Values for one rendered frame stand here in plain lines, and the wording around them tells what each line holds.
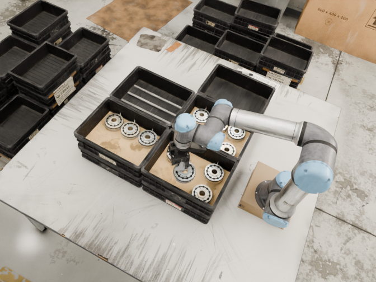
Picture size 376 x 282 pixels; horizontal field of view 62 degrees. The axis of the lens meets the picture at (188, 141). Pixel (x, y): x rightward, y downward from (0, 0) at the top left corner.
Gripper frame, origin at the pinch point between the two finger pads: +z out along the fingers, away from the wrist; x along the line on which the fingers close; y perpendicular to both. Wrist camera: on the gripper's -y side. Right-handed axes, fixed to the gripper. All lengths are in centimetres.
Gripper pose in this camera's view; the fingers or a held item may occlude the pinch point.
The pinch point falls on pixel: (183, 164)
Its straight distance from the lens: 145.8
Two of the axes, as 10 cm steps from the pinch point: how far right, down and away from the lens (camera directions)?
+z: -1.0, 5.6, 8.3
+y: -9.5, 2.0, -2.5
